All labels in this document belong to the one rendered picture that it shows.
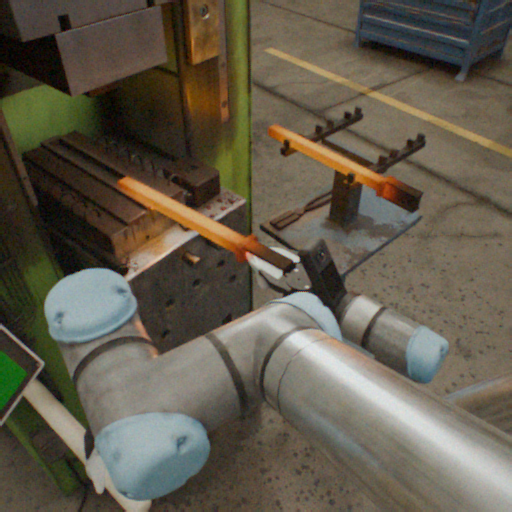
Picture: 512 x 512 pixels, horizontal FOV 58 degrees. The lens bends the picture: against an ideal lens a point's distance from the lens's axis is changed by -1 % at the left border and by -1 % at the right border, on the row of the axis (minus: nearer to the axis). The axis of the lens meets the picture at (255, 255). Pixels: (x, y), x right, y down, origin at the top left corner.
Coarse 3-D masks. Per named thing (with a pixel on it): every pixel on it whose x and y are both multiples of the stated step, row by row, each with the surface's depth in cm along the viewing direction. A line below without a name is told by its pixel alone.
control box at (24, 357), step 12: (0, 324) 68; (0, 336) 68; (12, 336) 69; (0, 348) 67; (12, 348) 69; (24, 348) 71; (24, 360) 70; (36, 360) 72; (36, 372) 71; (24, 384) 69; (12, 396) 67; (12, 408) 67; (0, 420) 65
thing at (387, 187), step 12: (276, 132) 122; (288, 132) 121; (300, 144) 117; (312, 144) 117; (312, 156) 116; (324, 156) 113; (336, 156) 112; (336, 168) 112; (348, 168) 109; (360, 168) 109; (360, 180) 108; (372, 180) 105; (384, 180) 104; (396, 180) 103; (384, 192) 105; (396, 192) 103; (408, 192) 100; (420, 192) 100; (396, 204) 103; (408, 204) 102
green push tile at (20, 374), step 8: (0, 352) 67; (0, 360) 66; (8, 360) 67; (0, 368) 66; (8, 368) 67; (16, 368) 68; (0, 376) 66; (8, 376) 67; (16, 376) 68; (24, 376) 69; (0, 384) 66; (8, 384) 67; (16, 384) 68; (0, 392) 65; (8, 392) 66; (0, 400) 65; (0, 408) 65
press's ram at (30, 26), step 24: (0, 0) 61; (24, 0) 61; (48, 0) 64; (72, 0) 66; (96, 0) 69; (120, 0) 72; (144, 0) 75; (168, 0) 78; (0, 24) 65; (24, 24) 63; (48, 24) 65; (72, 24) 68
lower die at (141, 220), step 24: (48, 144) 116; (72, 144) 116; (24, 168) 111; (48, 168) 109; (72, 168) 109; (120, 168) 109; (144, 168) 109; (96, 192) 102; (120, 192) 101; (168, 192) 102; (72, 216) 101; (96, 216) 97; (120, 216) 96; (144, 216) 97; (168, 216) 103; (96, 240) 98; (120, 240) 95; (144, 240) 101
